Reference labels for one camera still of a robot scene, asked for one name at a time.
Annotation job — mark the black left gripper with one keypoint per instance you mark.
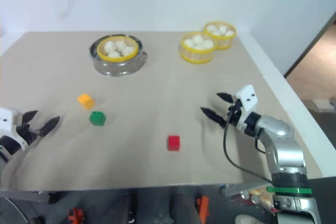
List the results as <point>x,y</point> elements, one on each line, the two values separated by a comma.
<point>25,132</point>

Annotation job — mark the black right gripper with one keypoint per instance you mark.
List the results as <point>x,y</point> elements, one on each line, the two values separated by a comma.
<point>235,111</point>

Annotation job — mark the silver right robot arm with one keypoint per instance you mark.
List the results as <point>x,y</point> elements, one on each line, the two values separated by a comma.
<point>283,150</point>

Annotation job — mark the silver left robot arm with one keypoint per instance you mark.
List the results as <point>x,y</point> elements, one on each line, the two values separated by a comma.
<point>9,147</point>

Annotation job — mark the orange cube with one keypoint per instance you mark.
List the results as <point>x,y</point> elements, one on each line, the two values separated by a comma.
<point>85,100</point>

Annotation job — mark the yellow steamer basket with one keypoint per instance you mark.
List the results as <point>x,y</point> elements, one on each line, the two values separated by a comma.
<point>223,42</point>
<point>197,56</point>
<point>103,54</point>

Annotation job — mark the green cube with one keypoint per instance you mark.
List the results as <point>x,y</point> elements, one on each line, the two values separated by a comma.
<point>97,118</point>

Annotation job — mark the red cube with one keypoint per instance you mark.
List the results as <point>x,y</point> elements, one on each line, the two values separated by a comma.
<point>173,142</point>

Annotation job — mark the white steamed bun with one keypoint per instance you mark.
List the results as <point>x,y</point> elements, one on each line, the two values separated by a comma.
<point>207,43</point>
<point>113,54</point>
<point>188,42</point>
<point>109,46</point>
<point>223,28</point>
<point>120,45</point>
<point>198,38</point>
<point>199,47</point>
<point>128,50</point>
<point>217,33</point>
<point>211,28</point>

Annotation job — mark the metal steamer pot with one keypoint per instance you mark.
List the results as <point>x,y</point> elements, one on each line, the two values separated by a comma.
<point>118,68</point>

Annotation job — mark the colourful snack packets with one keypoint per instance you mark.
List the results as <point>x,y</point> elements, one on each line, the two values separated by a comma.
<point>258,195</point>

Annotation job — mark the orange and black clamp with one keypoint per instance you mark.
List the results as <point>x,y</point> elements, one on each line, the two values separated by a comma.
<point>203,205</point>
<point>76,214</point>

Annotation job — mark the white shoe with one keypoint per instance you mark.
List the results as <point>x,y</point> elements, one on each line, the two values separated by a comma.
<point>245,219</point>

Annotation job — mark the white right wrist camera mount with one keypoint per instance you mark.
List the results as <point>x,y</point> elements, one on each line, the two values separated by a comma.
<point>248,98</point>

